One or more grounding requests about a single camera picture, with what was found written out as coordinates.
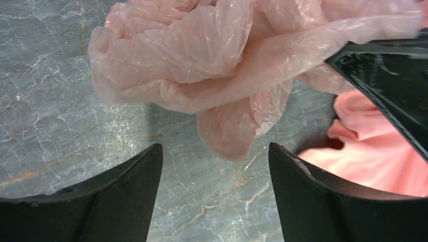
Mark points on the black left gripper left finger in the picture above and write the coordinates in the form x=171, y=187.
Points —
x=115, y=205

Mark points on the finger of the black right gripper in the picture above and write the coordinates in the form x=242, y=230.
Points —
x=393, y=75

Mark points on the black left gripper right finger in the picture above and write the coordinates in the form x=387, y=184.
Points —
x=316, y=205

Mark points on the pink plastic trash bag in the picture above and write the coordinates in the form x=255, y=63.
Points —
x=232, y=63

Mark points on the salmon pink cloth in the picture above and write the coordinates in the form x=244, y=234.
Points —
x=374, y=153

